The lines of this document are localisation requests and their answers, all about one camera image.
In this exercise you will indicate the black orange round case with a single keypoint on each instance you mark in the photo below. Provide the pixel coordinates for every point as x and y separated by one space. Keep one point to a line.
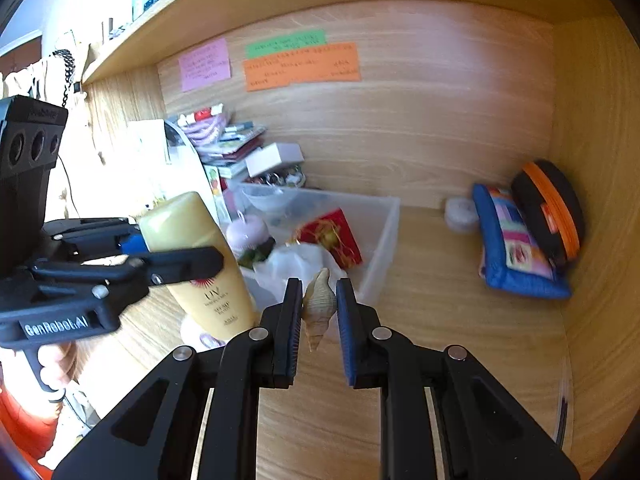
540 195

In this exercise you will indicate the yellow sunscreen tube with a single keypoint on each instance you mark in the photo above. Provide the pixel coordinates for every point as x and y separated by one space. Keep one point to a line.
200 225

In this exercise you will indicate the stack of colourful booklets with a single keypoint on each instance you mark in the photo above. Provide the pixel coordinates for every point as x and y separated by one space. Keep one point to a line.
240 142

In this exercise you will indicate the red pouch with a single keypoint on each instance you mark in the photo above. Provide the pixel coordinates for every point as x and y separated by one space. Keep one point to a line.
335 240

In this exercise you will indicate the white bowl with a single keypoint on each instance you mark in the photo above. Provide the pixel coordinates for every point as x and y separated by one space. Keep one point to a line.
267 202

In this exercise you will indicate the clear plastic bin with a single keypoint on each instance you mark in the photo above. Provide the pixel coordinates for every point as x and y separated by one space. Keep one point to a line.
380 255

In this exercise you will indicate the small white round container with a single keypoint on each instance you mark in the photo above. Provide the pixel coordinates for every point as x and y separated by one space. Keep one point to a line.
461 215

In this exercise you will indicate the green sticky note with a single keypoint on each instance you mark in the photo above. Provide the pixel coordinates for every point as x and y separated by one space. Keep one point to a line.
285 44

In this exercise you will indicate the colourful printed carton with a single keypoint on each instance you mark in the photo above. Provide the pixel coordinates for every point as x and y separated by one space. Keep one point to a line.
216 192

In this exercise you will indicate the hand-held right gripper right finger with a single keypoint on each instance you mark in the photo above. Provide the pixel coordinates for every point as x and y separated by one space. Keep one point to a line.
347 345

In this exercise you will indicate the pink sticky note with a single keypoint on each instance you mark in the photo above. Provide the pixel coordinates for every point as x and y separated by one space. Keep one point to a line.
205 65

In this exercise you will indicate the blue patchwork pouch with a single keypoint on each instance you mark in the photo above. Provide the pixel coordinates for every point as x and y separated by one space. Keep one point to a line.
505 270

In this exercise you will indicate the wooden desktop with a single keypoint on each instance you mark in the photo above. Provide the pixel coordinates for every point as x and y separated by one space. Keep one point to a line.
440 310

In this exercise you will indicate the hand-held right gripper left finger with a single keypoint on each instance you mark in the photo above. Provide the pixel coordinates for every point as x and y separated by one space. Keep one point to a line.
296 330

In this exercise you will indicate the striped purple packet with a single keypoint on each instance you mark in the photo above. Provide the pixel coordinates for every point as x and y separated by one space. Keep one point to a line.
207 125

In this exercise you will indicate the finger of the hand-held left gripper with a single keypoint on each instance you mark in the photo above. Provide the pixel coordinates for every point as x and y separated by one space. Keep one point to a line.
190 260
132 245

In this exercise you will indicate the beige spiral seashell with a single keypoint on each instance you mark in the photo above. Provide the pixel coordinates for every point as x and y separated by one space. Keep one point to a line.
319 305

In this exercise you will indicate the white cloth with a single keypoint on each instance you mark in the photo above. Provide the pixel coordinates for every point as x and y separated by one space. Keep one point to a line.
285 270

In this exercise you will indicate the large white carton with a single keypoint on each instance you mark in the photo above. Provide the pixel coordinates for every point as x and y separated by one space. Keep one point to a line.
170 160

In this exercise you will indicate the orange sticky note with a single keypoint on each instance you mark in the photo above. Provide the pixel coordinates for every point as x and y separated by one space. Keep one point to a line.
300 67

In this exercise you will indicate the small white box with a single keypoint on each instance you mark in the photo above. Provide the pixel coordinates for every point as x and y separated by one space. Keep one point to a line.
272 157

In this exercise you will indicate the person's left hand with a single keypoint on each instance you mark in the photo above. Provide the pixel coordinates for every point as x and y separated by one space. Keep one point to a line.
57 365

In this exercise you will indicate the orange cloth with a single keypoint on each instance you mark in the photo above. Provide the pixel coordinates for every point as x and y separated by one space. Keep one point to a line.
20 425

